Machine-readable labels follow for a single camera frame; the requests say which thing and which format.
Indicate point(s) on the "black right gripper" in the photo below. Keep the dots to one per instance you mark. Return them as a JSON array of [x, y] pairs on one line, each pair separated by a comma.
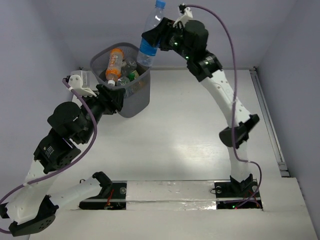
[[162, 32]]

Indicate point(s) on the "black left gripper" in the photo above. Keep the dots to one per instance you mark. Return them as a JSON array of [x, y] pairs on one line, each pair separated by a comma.
[[110, 97]]

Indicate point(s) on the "clear bottle light blue cap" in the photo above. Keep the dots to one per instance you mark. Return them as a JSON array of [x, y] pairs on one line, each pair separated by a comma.
[[149, 38]]

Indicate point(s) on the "clear bottle blue label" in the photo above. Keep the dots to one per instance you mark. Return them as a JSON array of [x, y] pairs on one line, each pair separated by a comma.
[[122, 81]]

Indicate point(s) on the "long orange capped bottle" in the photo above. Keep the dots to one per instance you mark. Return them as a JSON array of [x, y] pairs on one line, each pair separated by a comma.
[[113, 71]]

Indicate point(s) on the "green soda bottle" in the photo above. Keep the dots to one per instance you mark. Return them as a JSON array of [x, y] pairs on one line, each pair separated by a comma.
[[131, 76]]

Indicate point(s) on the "orange juice bottle brown cap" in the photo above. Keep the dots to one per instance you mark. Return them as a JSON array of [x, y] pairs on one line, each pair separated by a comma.
[[139, 85]]

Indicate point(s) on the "crushed clear bottle white cap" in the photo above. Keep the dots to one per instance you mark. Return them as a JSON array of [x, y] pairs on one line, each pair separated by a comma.
[[128, 66]]

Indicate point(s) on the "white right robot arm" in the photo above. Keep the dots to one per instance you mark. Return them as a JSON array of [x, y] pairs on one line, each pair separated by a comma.
[[209, 72]]

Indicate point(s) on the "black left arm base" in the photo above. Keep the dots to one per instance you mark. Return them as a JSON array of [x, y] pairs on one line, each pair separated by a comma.
[[112, 195]]

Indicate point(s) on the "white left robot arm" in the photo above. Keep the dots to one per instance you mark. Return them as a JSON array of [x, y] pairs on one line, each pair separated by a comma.
[[29, 206]]

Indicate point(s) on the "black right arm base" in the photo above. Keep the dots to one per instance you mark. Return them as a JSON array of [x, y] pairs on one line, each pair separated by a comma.
[[231, 195]]

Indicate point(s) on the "grey mesh waste bin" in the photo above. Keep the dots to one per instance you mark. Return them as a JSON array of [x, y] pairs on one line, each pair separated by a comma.
[[134, 101]]

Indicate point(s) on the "silver taped front rail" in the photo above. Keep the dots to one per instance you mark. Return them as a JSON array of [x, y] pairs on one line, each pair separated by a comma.
[[167, 195]]

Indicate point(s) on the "metal rail right wall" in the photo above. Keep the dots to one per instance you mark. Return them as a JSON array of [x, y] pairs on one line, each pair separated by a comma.
[[284, 171]]

